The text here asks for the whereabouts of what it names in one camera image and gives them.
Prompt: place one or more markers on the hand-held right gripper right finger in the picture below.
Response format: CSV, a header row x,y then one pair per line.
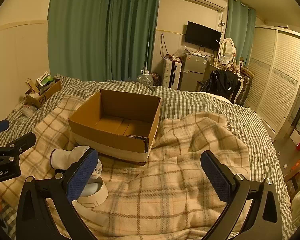
x,y
216,177

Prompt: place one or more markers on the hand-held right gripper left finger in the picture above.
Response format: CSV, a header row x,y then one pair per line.
x,y
83,172

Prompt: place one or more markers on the white sock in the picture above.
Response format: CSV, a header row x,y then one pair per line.
x,y
62,158

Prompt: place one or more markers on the white tape roll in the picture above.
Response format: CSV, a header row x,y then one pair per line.
x,y
100,192

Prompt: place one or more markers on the clear plastic bag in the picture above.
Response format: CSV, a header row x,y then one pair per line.
x,y
29,110

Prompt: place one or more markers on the beige plaid blanket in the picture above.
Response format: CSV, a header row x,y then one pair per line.
x,y
165,180

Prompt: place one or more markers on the slim wooden box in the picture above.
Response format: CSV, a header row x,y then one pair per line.
x,y
31,85

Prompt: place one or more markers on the small cardboard box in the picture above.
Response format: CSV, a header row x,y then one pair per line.
x,y
46,95

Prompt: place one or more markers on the white green printed carton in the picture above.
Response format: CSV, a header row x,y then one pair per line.
x,y
43,78

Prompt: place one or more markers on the wooden stool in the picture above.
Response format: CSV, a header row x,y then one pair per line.
x,y
293,176

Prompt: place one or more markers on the white chair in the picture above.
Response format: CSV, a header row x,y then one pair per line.
x,y
237,92

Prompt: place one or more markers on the black jacket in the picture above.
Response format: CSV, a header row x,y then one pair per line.
x,y
221,82

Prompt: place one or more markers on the dark suitcase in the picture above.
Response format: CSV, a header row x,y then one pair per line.
x,y
247,85

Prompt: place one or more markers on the silver fridge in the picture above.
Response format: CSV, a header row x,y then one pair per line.
x,y
192,72

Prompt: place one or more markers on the white vanity desk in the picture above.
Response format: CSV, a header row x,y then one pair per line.
x,y
213,67

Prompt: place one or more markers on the brown furry item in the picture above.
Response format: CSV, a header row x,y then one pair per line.
x,y
231,68

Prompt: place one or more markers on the clear water jug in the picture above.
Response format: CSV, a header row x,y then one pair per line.
x,y
145,80

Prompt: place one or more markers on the white suitcase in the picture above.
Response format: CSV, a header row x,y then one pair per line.
x,y
170,73

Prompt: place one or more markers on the patterned dark bag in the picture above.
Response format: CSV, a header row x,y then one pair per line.
x,y
156,79

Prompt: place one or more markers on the white louvered wardrobe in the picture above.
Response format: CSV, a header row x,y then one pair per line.
x,y
275,77

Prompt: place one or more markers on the oval white mirror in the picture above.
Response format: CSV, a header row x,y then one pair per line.
x,y
227,50

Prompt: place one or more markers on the white pole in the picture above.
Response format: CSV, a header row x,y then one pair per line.
x,y
147,52

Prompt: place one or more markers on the wide green curtain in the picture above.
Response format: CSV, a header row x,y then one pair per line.
x,y
102,30

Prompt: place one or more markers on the narrow green curtain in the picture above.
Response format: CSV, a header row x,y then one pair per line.
x,y
240,35

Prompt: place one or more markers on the black wall television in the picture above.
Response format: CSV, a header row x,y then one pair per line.
x,y
202,36

